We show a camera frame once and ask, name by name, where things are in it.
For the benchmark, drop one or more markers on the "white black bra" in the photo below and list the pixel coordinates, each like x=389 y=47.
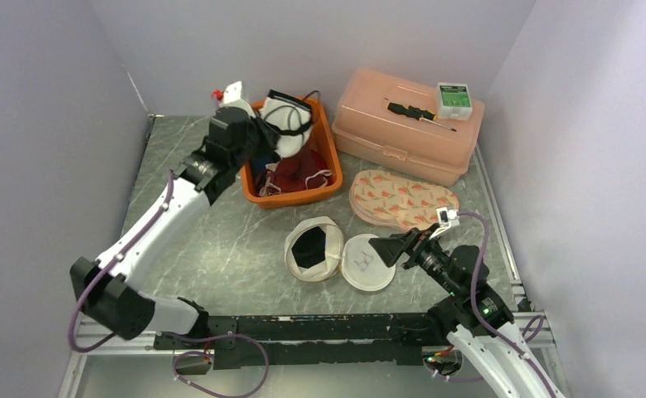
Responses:
x=289 y=119

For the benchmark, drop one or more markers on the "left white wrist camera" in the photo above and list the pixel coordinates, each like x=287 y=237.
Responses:
x=234 y=95

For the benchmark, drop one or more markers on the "black yellow screwdriver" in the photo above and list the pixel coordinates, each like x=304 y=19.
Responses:
x=413 y=112

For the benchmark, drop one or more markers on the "dark red bra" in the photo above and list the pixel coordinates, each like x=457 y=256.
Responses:
x=307 y=160

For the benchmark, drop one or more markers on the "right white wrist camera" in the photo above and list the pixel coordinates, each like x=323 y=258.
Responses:
x=448 y=218

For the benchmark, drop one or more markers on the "pink plastic storage box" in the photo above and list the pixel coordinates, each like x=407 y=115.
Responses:
x=364 y=127

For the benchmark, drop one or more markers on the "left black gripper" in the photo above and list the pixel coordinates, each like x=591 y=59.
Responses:
x=269 y=138

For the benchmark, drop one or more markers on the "floral mesh laundry bag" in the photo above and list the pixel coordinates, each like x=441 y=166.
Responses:
x=386 y=199

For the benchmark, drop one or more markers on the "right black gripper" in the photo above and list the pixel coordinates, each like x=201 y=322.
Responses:
x=390 y=249

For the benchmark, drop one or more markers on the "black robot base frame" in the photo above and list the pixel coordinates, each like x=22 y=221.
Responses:
x=402 y=338

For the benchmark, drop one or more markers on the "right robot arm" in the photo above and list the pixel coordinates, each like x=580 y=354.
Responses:
x=473 y=318

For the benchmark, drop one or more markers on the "orange plastic bin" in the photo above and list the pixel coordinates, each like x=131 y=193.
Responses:
x=321 y=142

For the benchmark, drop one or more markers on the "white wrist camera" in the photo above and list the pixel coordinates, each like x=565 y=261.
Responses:
x=234 y=95
x=448 y=218

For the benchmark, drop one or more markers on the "white green small box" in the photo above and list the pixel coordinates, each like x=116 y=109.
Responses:
x=453 y=101

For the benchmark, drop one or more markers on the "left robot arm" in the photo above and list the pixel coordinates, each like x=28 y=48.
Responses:
x=108 y=289

